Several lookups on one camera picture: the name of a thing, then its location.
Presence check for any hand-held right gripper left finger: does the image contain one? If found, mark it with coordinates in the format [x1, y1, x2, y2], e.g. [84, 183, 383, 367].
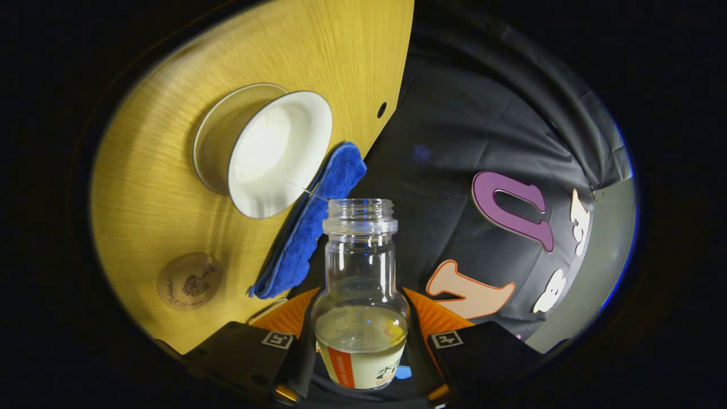
[182, 287, 320, 404]

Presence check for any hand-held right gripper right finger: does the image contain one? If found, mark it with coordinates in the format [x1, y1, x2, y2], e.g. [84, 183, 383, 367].
[402, 287, 546, 403]

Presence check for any clear water bottle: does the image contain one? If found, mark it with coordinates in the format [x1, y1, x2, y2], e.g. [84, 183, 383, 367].
[311, 198, 411, 391]

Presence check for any round cork coaster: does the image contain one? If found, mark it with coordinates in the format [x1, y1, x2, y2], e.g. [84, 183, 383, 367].
[157, 253, 224, 311]

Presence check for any cream teacup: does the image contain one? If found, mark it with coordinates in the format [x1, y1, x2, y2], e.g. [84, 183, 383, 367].
[227, 91, 333, 220]

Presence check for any blue towel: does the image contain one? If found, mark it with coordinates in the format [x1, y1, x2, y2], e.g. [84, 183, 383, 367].
[248, 142, 368, 300]

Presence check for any black backdrop cloth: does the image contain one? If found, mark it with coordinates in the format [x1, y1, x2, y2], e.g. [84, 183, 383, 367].
[284, 11, 634, 398]

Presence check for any cream saucer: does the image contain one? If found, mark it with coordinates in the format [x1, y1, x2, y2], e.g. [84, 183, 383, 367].
[192, 83, 290, 197]

